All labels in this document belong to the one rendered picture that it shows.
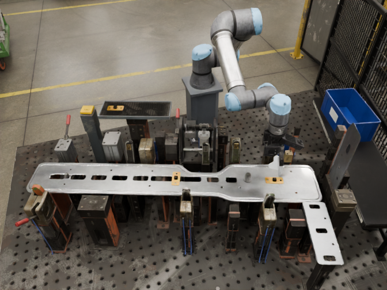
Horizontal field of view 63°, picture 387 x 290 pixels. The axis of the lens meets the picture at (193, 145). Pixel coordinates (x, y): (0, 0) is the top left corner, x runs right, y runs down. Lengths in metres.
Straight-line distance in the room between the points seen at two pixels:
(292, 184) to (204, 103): 0.75
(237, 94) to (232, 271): 0.84
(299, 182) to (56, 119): 2.86
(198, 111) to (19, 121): 2.45
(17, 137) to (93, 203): 2.37
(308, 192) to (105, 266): 1.02
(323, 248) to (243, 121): 1.22
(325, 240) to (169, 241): 0.75
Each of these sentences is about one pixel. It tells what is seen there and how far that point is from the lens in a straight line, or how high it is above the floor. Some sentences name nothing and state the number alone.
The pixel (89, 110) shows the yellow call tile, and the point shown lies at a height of 1.16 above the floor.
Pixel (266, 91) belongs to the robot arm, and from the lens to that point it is 1.31.
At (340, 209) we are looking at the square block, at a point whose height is 1.02.
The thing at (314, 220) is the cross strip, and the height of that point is 1.00.
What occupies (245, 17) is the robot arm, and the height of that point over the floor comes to 1.61.
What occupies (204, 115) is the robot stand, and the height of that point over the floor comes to 0.92.
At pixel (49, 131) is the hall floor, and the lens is 3.67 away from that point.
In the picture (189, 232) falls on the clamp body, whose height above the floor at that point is 0.87.
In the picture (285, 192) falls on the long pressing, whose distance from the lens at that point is 1.52.
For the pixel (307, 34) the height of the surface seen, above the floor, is 0.38.
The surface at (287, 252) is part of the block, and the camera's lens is 1.65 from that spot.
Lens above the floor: 2.16
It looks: 43 degrees down
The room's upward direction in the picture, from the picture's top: 1 degrees counter-clockwise
